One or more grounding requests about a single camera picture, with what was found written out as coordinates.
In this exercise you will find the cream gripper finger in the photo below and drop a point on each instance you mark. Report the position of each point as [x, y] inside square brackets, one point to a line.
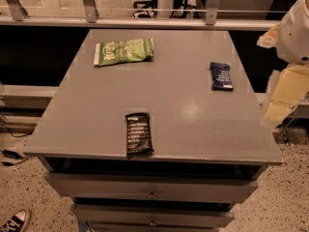
[285, 90]
[269, 38]

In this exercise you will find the black office chair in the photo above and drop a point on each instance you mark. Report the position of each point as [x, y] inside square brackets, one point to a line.
[145, 0]

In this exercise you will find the grey drawer cabinet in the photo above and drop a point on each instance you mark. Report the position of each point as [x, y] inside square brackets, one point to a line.
[197, 132]

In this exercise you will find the green jalapeno chip bag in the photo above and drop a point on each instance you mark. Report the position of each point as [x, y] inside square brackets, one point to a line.
[125, 51]

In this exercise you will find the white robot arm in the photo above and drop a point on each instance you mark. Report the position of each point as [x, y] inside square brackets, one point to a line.
[293, 35]

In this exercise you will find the black rxbar chocolate bar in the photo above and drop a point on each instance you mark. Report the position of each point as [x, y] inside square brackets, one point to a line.
[138, 135]

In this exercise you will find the metal railing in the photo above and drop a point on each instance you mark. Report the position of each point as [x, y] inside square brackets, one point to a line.
[92, 14]

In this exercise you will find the grey drawer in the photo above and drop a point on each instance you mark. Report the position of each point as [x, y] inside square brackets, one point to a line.
[151, 216]
[151, 188]

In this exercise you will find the blue rxbar snack bar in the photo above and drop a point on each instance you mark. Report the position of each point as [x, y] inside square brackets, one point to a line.
[221, 79]

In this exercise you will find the black and white sneaker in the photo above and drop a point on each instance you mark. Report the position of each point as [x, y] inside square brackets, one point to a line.
[17, 223]

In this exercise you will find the top grey drawer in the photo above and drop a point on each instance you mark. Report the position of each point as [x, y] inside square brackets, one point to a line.
[151, 188]

